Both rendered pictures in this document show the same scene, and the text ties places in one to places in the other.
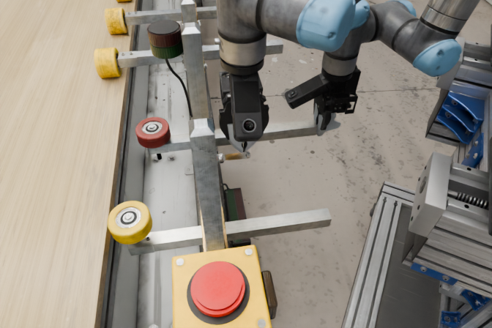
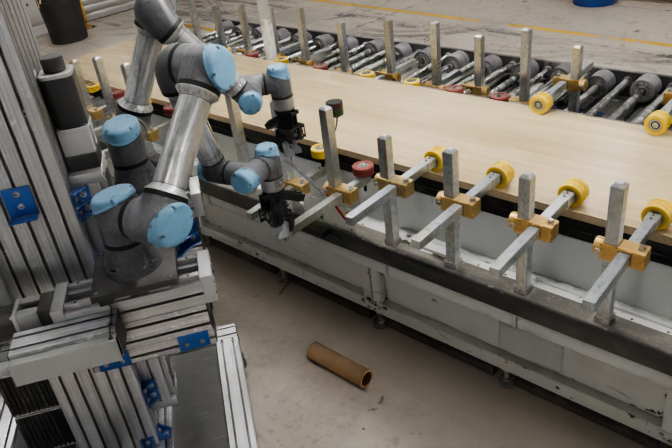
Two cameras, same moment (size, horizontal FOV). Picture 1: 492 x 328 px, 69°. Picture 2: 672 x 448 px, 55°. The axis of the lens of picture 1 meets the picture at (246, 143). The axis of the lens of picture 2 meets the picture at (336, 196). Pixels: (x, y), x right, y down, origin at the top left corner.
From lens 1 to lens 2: 2.62 m
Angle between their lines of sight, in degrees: 98
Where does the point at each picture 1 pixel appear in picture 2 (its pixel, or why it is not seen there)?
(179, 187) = not seen: hidden behind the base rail
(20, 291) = not seen: hidden behind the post
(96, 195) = (344, 145)
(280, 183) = not seen: outside the picture
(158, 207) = (369, 223)
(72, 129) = (399, 147)
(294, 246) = (330, 429)
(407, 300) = (199, 395)
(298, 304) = (292, 392)
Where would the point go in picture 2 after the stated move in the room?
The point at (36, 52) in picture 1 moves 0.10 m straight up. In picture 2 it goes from (511, 150) to (511, 125)
